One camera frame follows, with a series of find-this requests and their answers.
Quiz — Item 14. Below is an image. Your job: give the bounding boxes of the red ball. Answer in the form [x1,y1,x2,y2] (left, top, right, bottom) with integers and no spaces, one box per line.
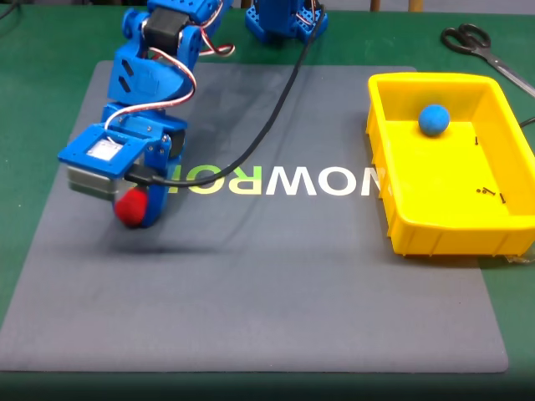
[115,187,150,228]

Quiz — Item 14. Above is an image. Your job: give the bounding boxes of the black-handled scissors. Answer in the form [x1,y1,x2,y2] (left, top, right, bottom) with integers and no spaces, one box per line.
[440,23,535,99]

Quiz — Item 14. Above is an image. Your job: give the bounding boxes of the black camera cable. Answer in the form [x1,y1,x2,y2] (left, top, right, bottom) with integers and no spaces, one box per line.
[124,3,328,187]

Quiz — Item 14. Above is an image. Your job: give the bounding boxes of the blue ball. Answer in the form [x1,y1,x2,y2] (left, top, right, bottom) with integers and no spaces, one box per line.
[418,104,451,137]

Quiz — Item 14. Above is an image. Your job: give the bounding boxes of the yellow plastic bin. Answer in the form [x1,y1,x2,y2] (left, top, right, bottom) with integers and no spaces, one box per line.
[366,72,535,258]

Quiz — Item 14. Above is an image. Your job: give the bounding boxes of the blue and silver camera box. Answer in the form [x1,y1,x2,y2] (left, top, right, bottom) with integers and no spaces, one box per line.
[57,124,150,202]

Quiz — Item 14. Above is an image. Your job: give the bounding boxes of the white red servo wire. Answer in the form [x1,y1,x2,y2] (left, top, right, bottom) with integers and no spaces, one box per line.
[199,24,236,58]
[104,46,198,130]

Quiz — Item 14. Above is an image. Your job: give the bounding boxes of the grey mat with lettering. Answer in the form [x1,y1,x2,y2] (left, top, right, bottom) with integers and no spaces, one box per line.
[0,60,510,374]

